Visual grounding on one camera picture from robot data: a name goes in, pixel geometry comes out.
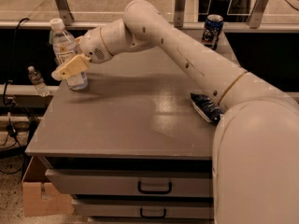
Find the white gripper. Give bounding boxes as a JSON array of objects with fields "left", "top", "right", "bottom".
[{"left": 51, "top": 27, "right": 113, "bottom": 81}]

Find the clear tea bottle blue label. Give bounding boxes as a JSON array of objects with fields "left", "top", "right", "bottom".
[{"left": 50, "top": 18, "right": 88, "bottom": 91}]

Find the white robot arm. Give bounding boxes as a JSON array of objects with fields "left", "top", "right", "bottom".
[{"left": 52, "top": 0, "right": 299, "bottom": 224}]

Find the small clear water bottle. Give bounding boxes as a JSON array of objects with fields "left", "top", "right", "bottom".
[{"left": 28, "top": 66, "right": 50, "bottom": 97}]

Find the grey drawer cabinet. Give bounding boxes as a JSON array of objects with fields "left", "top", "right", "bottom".
[{"left": 26, "top": 48, "right": 215, "bottom": 224}]

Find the upper grey drawer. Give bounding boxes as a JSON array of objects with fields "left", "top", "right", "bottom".
[{"left": 46, "top": 169, "right": 213, "bottom": 198}]

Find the grey drawer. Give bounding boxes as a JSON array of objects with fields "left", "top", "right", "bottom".
[
  {"left": 72, "top": 199, "right": 214, "bottom": 219},
  {"left": 46, "top": 169, "right": 213, "bottom": 198}
]

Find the blue snack bag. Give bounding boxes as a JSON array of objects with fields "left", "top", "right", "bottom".
[{"left": 191, "top": 93, "right": 223, "bottom": 124}]

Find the blue soda can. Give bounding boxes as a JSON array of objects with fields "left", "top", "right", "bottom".
[{"left": 202, "top": 14, "right": 223, "bottom": 50}]

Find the cardboard box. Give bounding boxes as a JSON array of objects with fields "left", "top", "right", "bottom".
[{"left": 21, "top": 157, "right": 74, "bottom": 217}]

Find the lower grey drawer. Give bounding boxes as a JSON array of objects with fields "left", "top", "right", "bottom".
[{"left": 72, "top": 199, "right": 214, "bottom": 219}]

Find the left metal bracket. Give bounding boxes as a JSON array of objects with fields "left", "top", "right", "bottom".
[{"left": 55, "top": 0, "right": 74, "bottom": 25}]

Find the metal bracket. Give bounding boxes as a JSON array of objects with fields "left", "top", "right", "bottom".
[
  {"left": 55, "top": 0, "right": 74, "bottom": 25},
  {"left": 173, "top": 0, "right": 186, "bottom": 28},
  {"left": 248, "top": 0, "right": 269, "bottom": 29}
]

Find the black cable left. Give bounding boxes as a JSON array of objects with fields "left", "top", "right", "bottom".
[{"left": 0, "top": 17, "right": 36, "bottom": 175}]

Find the middle metal bracket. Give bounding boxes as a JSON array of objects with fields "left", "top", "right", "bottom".
[{"left": 173, "top": 0, "right": 186, "bottom": 28}]

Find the right metal bracket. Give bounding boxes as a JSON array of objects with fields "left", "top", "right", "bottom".
[{"left": 248, "top": 0, "right": 269, "bottom": 29}]

